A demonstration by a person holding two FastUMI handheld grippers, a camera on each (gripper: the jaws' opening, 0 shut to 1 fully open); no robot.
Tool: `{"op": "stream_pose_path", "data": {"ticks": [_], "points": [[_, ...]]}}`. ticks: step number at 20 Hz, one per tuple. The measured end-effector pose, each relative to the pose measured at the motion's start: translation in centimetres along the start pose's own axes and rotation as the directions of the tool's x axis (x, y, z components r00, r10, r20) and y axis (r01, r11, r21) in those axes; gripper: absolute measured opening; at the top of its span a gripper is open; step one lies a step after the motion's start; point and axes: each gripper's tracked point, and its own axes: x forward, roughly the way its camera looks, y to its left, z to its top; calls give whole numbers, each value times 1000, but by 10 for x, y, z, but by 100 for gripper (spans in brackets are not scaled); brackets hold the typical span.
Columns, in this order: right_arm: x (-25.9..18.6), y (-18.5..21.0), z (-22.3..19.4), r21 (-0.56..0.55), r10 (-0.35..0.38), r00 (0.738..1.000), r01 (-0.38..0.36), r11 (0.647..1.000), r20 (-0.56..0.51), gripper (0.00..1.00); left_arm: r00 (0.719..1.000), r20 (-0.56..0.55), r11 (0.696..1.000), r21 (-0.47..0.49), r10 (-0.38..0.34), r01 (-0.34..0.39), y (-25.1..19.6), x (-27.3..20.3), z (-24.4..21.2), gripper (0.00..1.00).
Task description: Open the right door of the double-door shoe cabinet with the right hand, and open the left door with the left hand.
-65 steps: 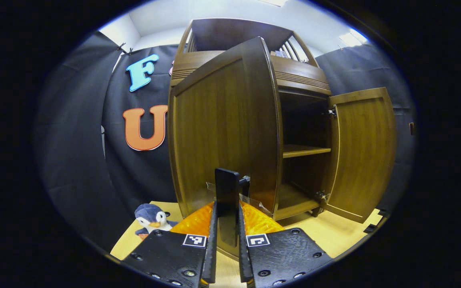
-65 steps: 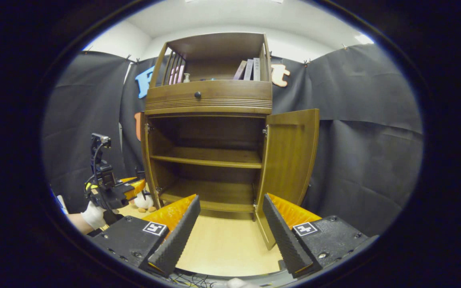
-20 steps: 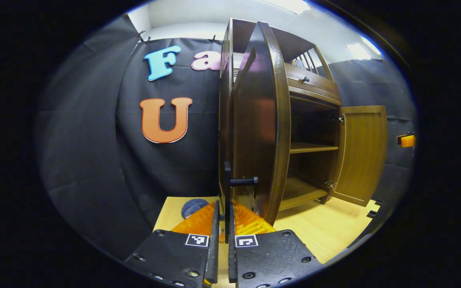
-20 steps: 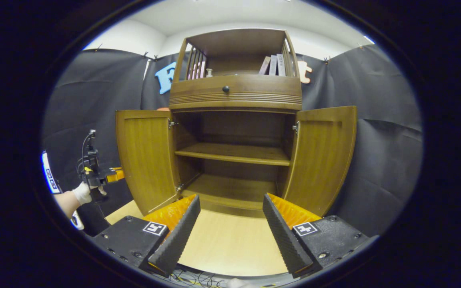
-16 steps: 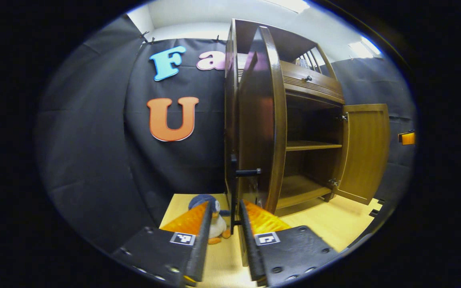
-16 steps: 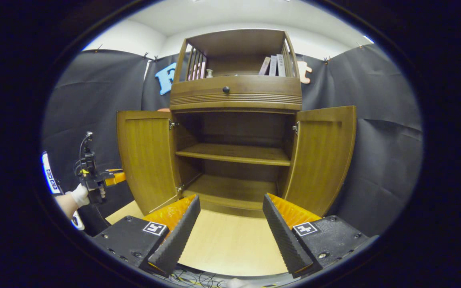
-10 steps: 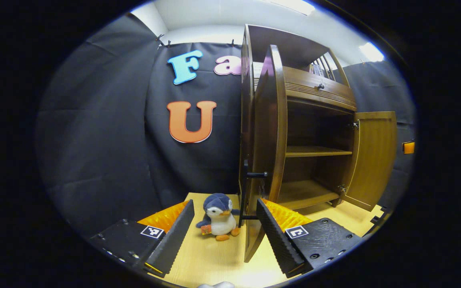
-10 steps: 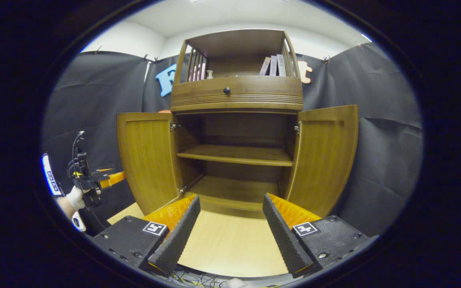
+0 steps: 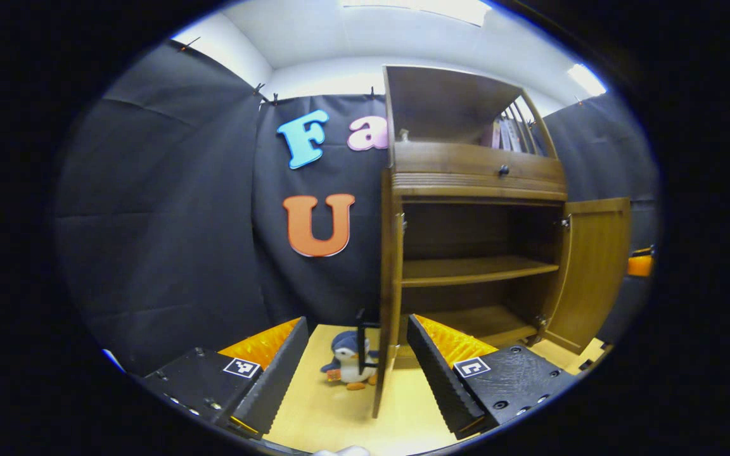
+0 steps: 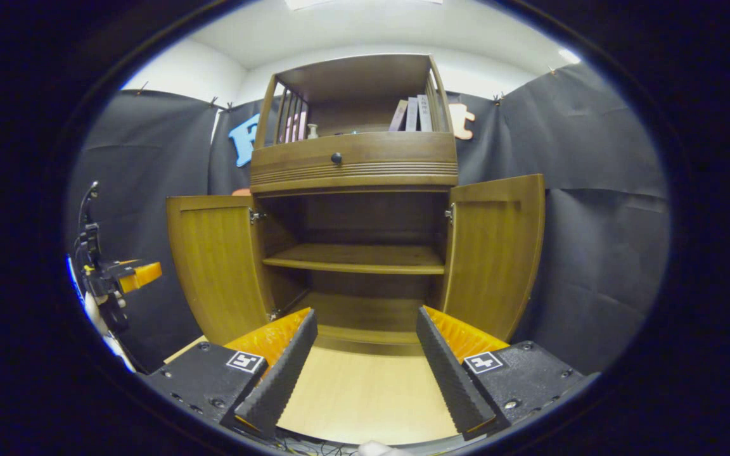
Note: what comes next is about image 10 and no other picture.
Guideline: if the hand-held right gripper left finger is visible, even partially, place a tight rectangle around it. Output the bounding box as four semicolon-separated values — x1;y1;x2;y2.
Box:
143;308;319;439

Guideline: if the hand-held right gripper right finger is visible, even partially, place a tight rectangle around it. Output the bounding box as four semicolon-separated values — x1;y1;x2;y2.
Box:
416;305;597;442

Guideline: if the wooden cabinet door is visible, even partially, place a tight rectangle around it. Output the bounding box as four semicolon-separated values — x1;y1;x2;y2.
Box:
166;194;277;346
438;174;546;343

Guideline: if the wooden double-door shoe cabinet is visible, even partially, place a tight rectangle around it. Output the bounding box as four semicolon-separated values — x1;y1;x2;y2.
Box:
250;53;461;357

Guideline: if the wooden inner cabinet shelf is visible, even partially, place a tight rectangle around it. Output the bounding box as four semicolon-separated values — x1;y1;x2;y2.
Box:
262;243;447;276

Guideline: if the black backdrop cloth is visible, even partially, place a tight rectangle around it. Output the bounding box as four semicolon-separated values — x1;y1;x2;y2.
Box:
64;63;671;376

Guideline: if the large ceiling light panel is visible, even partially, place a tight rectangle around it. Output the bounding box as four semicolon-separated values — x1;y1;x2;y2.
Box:
286;0;442;10

